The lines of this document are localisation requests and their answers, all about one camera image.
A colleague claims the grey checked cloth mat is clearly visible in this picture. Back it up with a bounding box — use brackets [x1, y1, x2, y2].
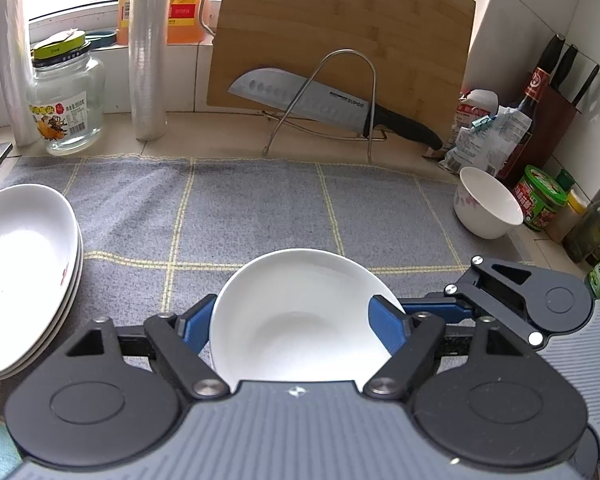
[0, 156, 536, 466]

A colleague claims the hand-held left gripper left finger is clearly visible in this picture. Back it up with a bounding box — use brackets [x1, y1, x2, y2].
[65, 294, 231, 401]

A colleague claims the orange cooking wine bottle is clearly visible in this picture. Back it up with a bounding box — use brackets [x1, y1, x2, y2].
[116, 0, 213, 45]

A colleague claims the glass jar yellow lid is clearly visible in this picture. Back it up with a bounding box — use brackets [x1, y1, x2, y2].
[26, 30, 106, 156]

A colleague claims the dark soy sauce bottle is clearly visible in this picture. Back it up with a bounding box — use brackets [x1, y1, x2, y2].
[495, 67, 553, 186]

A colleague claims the small white bag roll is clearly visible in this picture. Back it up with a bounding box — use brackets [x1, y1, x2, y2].
[0, 0, 43, 147]

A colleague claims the large clear wrap roll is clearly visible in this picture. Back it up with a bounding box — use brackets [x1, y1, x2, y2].
[129, 0, 173, 142]

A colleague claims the green-lidded sauce jar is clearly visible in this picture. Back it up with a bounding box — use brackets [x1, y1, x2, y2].
[512, 165, 570, 232]

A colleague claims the white flower-print plate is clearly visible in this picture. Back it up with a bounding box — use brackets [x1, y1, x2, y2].
[0, 255, 84, 382]
[0, 230, 83, 373]
[0, 184, 79, 366]

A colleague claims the steel wire rack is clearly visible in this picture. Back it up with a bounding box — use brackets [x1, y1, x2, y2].
[262, 49, 387, 163]

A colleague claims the white printed bag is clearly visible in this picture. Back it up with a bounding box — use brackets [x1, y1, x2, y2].
[442, 105, 536, 176]

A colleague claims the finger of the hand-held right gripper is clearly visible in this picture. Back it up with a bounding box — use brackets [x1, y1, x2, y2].
[397, 255, 551, 348]

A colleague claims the dark glass oil bottle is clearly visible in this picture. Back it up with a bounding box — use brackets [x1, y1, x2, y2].
[562, 190, 600, 267]

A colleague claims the plain white bowl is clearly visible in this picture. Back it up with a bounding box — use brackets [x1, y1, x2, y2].
[209, 248, 406, 383]

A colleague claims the small yellow-lidded jar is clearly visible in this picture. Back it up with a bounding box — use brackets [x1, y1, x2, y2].
[545, 190, 591, 245]

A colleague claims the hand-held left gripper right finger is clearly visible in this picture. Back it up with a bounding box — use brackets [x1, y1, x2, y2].
[362, 295, 526, 401]

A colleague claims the dark wooden knife block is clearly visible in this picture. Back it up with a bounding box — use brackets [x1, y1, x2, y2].
[497, 92, 581, 188]

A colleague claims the white bowl with pink flowers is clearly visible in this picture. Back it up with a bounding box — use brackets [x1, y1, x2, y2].
[454, 167, 525, 240]

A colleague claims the bamboo cutting board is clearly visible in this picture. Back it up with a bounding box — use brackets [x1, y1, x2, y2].
[198, 0, 476, 136]

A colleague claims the black-handled block knife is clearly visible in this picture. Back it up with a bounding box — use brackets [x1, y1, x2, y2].
[572, 64, 600, 106]
[550, 44, 579, 91]
[535, 34, 566, 73]

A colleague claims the black-handled kitchen knife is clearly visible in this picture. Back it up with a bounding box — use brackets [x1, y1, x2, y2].
[227, 66, 445, 151]

